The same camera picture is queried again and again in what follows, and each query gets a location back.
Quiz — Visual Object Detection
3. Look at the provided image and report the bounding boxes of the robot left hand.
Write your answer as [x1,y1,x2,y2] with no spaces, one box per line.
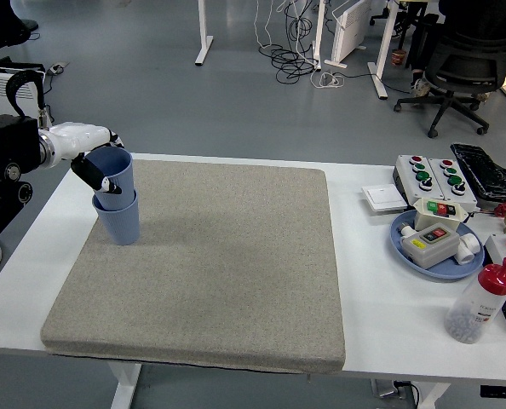
[43,122,125,196]

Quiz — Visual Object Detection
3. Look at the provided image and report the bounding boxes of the blue ribbed plastic cup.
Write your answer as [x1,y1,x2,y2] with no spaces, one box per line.
[84,147,135,210]
[91,189,141,246]

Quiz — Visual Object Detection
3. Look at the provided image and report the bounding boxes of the white desk leg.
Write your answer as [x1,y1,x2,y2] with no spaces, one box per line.
[367,0,401,101]
[194,0,215,66]
[310,0,327,72]

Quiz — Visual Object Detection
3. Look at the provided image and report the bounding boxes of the grey-brown mat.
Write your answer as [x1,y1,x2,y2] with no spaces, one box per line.
[39,159,348,376]

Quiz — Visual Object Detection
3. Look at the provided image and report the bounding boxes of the white table leg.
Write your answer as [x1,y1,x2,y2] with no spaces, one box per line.
[418,383,452,409]
[109,361,143,409]

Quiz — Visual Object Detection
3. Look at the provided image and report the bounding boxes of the white panel heater narrow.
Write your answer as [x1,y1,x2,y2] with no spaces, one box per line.
[324,0,373,69]

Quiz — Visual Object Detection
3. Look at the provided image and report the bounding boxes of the white four-button control box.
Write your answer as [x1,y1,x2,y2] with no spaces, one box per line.
[392,153,445,201]
[427,158,478,210]

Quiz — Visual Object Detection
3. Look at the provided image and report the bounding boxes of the seated person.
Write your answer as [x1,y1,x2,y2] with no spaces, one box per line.
[405,0,450,99]

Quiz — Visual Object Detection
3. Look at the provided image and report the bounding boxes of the black mesh office chair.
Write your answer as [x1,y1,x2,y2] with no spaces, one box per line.
[393,0,506,140]

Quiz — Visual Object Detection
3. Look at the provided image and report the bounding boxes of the blue plate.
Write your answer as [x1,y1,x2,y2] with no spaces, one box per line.
[389,210,486,281]

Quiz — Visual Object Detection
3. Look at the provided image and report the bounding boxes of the white pipe fitting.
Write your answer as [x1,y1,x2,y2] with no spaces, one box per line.
[455,233,480,266]

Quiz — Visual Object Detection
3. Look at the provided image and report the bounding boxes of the black wrapped tray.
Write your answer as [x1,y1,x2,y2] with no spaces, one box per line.
[450,142,506,202]

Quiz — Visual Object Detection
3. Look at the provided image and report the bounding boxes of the clear bottle red cap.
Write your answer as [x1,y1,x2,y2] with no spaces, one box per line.
[444,256,506,345]

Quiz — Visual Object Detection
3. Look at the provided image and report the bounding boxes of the white box red mushroom button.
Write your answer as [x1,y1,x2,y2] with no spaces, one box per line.
[484,232,506,302]

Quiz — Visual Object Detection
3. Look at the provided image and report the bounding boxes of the black cable bundle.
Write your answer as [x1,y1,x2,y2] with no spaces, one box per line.
[271,0,322,84]

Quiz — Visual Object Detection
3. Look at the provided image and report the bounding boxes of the white power strip with cord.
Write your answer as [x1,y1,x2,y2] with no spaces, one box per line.
[311,70,347,90]

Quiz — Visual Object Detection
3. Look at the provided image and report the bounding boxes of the white wall switch plate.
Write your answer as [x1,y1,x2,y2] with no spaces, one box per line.
[360,183,409,215]

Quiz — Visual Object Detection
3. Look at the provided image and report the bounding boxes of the white switch box coloured buttons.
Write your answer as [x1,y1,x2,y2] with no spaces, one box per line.
[413,197,470,233]

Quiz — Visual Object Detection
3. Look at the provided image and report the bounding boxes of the grey switch box red button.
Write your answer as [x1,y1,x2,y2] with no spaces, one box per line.
[400,224,462,270]

